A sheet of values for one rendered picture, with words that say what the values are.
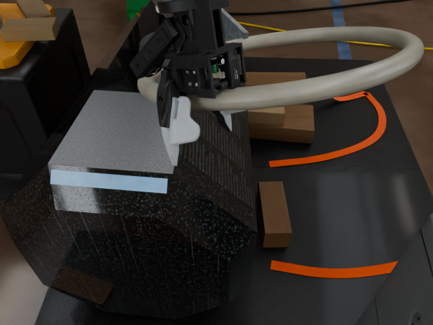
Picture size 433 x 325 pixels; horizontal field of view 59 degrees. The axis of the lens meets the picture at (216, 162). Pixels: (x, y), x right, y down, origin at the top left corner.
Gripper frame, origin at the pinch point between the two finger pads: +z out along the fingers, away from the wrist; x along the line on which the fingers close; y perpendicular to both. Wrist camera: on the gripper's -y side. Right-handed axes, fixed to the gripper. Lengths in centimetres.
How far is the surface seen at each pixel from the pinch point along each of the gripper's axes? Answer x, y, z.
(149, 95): -0.2, -8.5, -7.1
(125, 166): 14.6, -42.4, 19.1
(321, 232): 100, -29, 94
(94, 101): 27, -69, 7
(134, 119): 29, -53, 12
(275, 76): 183, -97, 44
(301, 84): 4.8, 14.5, -8.3
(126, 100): 34, -61, 9
